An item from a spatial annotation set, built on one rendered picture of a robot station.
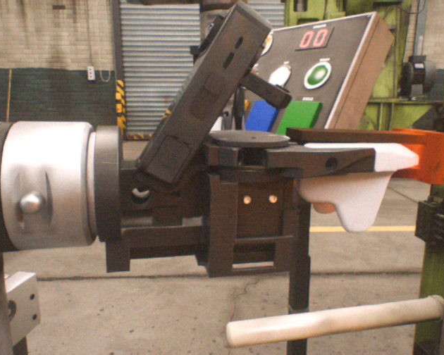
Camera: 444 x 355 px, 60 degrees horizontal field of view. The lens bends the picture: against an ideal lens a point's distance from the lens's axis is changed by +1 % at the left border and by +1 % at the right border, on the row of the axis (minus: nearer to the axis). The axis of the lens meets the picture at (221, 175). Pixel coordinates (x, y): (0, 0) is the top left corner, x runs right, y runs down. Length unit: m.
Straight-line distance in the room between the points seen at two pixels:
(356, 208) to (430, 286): 0.71
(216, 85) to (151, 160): 0.06
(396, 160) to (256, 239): 0.10
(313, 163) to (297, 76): 0.60
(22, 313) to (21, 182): 0.50
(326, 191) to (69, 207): 0.15
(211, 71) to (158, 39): 8.09
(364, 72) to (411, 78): 5.02
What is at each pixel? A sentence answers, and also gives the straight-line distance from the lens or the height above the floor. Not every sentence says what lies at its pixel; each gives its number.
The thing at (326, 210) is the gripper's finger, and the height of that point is 0.97.
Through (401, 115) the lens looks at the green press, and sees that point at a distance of 5.69.
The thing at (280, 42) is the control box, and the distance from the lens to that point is 0.91.
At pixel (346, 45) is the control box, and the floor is 1.14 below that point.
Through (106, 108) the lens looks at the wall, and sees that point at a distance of 8.51.
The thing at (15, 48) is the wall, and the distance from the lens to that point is 9.12.
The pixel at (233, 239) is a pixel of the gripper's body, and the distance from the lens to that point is 0.23.
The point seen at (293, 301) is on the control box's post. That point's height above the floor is 0.55.
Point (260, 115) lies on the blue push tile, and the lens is 0.81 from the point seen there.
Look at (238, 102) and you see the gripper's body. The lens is 0.61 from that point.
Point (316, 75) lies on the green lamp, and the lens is 0.77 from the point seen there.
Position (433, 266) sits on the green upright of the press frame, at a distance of 0.94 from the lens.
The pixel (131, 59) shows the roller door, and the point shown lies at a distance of 8.36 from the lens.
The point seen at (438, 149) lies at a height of 1.02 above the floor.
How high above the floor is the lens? 1.06
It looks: 13 degrees down
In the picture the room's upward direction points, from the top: straight up
